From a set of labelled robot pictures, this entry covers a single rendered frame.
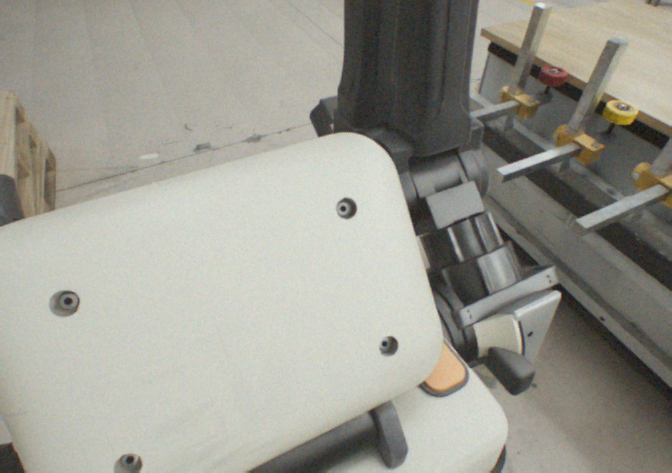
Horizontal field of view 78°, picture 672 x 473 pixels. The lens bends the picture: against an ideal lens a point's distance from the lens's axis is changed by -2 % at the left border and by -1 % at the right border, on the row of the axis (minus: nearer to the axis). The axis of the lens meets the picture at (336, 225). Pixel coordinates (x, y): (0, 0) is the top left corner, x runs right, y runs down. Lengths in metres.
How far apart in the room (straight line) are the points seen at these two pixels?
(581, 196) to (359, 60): 1.06
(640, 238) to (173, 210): 1.27
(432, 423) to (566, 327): 1.71
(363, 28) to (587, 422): 1.60
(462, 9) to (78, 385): 0.33
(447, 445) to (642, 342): 1.62
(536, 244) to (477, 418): 1.72
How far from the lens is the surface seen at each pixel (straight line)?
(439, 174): 0.40
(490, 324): 0.37
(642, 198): 1.23
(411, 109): 0.38
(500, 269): 0.39
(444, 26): 0.35
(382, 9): 0.43
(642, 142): 1.57
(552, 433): 1.75
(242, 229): 0.19
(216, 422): 0.21
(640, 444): 1.87
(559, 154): 1.33
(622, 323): 1.89
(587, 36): 1.93
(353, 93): 0.47
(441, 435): 0.29
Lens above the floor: 1.51
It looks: 46 degrees down
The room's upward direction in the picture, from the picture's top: straight up
